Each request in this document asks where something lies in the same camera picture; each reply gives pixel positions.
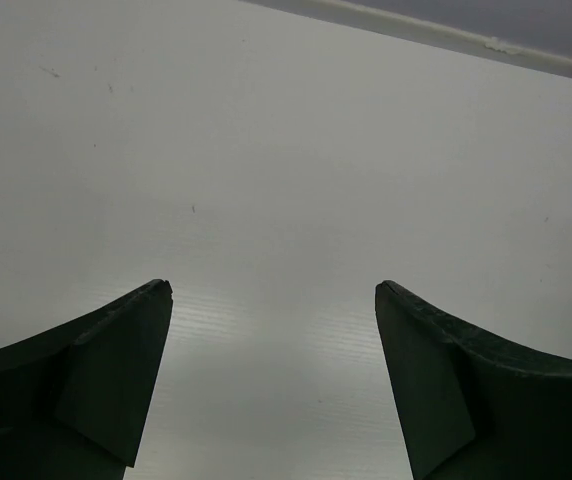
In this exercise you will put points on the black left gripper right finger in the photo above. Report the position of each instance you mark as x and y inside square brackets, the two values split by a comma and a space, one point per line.
[471, 404]

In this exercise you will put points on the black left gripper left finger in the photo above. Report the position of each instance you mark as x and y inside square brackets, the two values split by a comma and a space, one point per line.
[74, 399]

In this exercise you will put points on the white back table rail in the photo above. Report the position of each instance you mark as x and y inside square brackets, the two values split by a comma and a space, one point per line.
[445, 37]

